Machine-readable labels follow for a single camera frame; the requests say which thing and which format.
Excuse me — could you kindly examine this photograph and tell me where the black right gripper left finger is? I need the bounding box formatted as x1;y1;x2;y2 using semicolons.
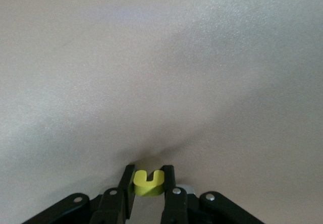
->
21;164;136;224

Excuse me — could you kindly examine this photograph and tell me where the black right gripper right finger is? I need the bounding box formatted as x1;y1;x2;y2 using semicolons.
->
160;164;265;224

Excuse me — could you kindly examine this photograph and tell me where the small yellow foam letter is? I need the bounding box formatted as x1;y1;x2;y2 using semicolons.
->
133;170;165;198

